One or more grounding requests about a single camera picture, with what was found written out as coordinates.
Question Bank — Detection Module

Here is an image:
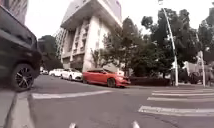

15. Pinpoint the red car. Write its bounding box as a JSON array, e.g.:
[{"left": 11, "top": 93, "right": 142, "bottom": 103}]
[{"left": 82, "top": 68, "right": 132, "bottom": 89}]

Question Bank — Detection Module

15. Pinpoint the white car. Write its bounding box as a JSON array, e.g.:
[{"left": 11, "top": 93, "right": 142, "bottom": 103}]
[
  {"left": 60, "top": 68, "right": 84, "bottom": 82},
  {"left": 48, "top": 68, "right": 65, "bottom": 78}
]

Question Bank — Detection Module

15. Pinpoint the pale tall building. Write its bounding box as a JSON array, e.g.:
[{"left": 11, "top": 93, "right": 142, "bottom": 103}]
[{"left": 54, "top": 0, "right": 123, "bottom": 73}]

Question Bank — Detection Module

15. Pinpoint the low dark hedge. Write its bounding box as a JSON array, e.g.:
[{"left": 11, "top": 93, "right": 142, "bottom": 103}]
[{"left": 129, "top": 76, "right": 173, "bottom": 88}]

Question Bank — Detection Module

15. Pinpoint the group of dark trees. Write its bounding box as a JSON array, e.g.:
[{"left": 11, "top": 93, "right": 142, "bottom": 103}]
[{"left": 90, "top": 7, "right": 214, "bottom": 85}]

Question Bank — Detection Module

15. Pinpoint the grey asphalt road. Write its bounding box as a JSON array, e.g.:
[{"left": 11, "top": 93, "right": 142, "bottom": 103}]
[{"left": 27, "top": 74, "right": 214, "bottom": 128}]

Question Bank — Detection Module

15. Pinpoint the white lamp pole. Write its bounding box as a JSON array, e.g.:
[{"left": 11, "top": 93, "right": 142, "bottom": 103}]
[{"left": 157, "top": 0, "right": 180, "bottom": 88}]

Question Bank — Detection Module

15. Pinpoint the black car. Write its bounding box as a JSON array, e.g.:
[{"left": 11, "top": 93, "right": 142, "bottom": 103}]
[{"left": 0, "top": 4, "right": 43, "bottom": 93}]

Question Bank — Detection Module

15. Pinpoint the thin pale pole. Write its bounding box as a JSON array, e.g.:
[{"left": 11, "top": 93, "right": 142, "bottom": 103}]
[{"left": 194, "top": 33, "right": 207, "bottom": 88}]

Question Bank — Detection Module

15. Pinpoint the grey kerb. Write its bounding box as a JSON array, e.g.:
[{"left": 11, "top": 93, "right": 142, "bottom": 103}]
[{"left": 0, "top": 87, "right": 36, "bottom": 128}]

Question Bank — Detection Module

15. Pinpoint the grey building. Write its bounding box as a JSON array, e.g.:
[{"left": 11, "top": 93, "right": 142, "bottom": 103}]
[{"left": 0, "top": 0, "right": 29, "bottom": 25}]

